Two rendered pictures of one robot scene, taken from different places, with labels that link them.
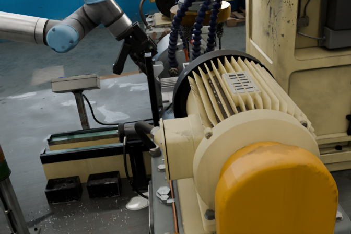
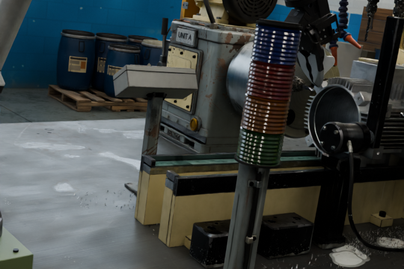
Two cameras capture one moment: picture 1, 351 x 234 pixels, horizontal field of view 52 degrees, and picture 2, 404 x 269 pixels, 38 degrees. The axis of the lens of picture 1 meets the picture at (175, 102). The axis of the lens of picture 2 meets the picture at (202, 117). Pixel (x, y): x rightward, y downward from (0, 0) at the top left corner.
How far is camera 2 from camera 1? 1.00 m
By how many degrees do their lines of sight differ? 33
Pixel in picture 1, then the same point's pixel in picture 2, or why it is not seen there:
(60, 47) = not seen: outside the picture
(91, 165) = not seen: hidden behind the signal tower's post
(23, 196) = (136, 261)
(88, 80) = (184, 76)
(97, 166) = not seen: hidden behind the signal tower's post
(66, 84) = (151, 77)
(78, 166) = (226, 205)
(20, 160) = (48, 214)
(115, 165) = (276, 208)
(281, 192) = not seen: outside the picture
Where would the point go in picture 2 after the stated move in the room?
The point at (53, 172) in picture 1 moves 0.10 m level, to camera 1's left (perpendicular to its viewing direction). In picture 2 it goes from (187, 215) to (134, 219)
